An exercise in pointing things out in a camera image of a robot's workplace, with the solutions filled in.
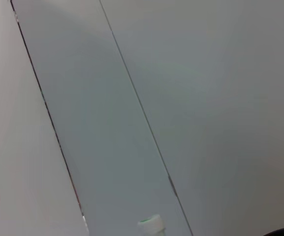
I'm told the green label water bottle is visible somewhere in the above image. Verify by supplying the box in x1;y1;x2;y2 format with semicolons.
137;213;167;236

